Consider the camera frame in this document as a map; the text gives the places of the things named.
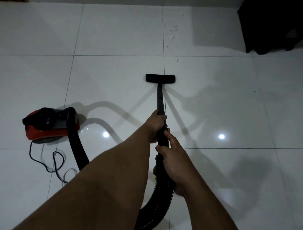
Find person's right hand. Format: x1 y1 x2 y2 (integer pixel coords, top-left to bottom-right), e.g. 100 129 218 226
153 129 193 197

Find person's left hand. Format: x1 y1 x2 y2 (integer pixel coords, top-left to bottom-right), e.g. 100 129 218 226
143 109 168 144

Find black vacuum wand with nozzle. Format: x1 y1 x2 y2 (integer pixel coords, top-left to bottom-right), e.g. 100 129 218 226
145 74 176 148

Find black corrugated vacuum hose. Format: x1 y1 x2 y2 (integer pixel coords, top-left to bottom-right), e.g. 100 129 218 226
65 107 176 230

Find person's right forearm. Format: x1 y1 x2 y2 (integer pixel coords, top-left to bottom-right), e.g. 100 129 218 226
175 179 238 230

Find person's left forearm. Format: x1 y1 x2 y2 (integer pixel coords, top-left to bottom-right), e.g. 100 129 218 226
12 123 152 230

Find scattered white crumbs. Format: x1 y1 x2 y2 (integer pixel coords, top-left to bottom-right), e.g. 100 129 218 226
162 24 179 63

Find red canister vacuum cleaner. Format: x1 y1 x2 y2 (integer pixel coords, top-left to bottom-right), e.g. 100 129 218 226
22 107 81 144

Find dark wooden furniture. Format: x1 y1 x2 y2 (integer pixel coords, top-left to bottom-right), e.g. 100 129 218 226
237 0 303 55

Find black vacuum power cord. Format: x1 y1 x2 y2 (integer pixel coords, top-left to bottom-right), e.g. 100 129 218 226
29 140 80 185

